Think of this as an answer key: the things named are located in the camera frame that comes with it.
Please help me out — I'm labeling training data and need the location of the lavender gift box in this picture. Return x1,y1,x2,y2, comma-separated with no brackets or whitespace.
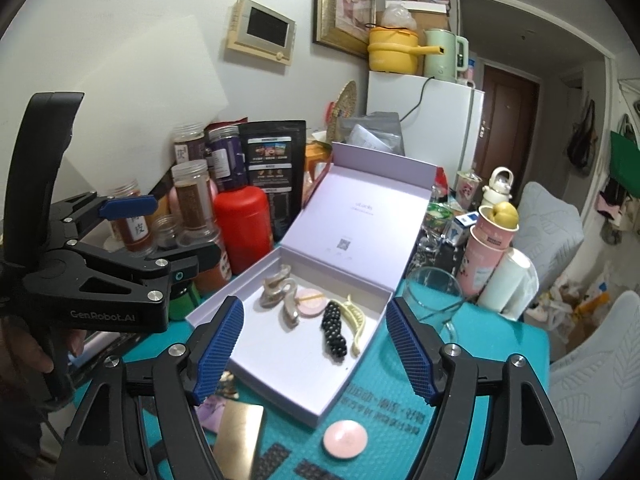
185,141,441,429

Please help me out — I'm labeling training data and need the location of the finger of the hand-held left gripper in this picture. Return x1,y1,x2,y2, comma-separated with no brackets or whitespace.
50,242,222,308
50,192,158,241

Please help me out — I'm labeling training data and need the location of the clear jar red spice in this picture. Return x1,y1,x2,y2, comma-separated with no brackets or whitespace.
177,227,233,292

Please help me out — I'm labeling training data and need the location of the red canister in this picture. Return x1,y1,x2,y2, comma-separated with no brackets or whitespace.
213,186,275,277

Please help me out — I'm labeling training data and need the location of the small purple box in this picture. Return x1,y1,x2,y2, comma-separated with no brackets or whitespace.
195,395,231,433

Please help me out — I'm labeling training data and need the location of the gold rectangular box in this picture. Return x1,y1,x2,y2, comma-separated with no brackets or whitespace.
212,402,265,480

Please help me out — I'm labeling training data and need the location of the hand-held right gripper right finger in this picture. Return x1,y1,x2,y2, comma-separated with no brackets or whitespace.
386,296,576,480

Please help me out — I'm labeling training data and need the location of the cardboard box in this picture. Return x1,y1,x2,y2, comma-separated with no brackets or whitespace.
395,0,461,36

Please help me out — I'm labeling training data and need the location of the person's left hand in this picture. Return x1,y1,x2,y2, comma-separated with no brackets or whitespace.
0,315,56,381

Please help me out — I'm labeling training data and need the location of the yellow pot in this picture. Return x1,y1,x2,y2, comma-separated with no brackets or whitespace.
367,26,447,75

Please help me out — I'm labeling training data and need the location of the grey quilted chair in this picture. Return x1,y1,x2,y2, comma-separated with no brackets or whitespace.
547,290,640,480
512,181,586,321

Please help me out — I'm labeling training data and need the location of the brown patterned hair clip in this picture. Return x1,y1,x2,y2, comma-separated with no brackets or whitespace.
217,370,240,398

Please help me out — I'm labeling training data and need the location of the clear plastic bag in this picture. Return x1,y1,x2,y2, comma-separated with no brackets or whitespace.
382,2,418,31

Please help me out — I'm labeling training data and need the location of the green tote bag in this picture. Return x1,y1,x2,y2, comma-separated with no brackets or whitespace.
609,130,640,186

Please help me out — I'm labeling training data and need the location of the dark hanging handbag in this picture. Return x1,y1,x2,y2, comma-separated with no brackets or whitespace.
566,100,599,168

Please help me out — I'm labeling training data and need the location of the paper towel roll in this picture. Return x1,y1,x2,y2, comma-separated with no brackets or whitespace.
477,249,538,321

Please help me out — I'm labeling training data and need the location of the white water bottle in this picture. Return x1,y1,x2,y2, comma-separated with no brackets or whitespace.
482,167,516,206

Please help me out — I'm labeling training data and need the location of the wall intercom panel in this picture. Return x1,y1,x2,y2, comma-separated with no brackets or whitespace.
225,0,297,67

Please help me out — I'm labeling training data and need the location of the clear jar dark label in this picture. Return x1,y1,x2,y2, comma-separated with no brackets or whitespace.
172,122,208,163

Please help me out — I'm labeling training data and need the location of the black pouch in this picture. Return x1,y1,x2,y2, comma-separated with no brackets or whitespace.
238,120,307,241

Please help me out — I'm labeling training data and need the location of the brown door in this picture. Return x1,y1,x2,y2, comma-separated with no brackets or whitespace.
472,57,541,196

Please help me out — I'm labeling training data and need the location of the dark jar green label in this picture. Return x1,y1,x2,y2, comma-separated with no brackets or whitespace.
170,280,201,321

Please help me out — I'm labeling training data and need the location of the white label spice jar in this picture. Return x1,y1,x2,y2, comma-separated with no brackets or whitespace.
107,180,158,253

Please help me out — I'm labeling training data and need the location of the blue white carton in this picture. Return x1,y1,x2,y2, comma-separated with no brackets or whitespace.
447,214,476,246

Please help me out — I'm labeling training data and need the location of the yellow pear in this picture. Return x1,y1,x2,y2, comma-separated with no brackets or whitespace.
490,201,520,228

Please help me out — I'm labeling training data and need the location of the grey plastic bag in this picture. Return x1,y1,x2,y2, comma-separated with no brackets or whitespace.
337,112,403,158

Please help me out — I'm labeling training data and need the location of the glass with green print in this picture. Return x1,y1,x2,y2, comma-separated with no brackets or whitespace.
425,202,456,241

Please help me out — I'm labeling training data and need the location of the teal bubble mat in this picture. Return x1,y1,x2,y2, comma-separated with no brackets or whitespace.
65,275,551,480

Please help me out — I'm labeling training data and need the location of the black polka-dot hair clip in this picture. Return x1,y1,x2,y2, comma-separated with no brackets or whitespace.
320,300,349,363

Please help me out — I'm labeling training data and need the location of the patterned paper cup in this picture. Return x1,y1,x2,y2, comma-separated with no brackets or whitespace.
452,170,483,201

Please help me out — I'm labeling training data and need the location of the tall brown spice jar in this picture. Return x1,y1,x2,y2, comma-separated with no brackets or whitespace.
171,160,221,233

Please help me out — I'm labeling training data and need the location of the woven fan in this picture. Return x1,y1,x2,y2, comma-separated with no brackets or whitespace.
327,81,357,143

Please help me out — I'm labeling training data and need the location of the pink paper cup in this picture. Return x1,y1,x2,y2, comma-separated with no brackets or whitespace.
457,225,506,297
470,205,521,252

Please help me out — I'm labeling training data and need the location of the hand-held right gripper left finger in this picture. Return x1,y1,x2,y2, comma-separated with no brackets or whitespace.
52,295,246,480

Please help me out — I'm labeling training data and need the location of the pale green kettle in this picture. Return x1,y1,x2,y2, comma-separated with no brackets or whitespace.
423,28,470,85

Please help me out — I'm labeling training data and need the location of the glass mug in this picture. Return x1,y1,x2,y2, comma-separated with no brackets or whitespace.
404,266,466,346

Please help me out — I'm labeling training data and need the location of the white fridge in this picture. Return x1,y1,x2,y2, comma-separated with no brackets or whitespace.
367,70,486,181

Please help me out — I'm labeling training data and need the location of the framed picture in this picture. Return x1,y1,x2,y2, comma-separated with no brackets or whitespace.
313,0,377,58

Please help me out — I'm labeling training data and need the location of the dark purple jar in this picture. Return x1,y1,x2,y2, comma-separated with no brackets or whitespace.
206,124,248,191

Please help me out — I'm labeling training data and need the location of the orange packet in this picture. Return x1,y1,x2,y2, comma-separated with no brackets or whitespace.
302,142,333,206

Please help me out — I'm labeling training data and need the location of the pink round case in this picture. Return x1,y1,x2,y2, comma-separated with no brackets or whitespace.
322,420,368,459

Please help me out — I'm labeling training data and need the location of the pale green hair claw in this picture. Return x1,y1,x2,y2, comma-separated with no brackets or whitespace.
341,296,368,358

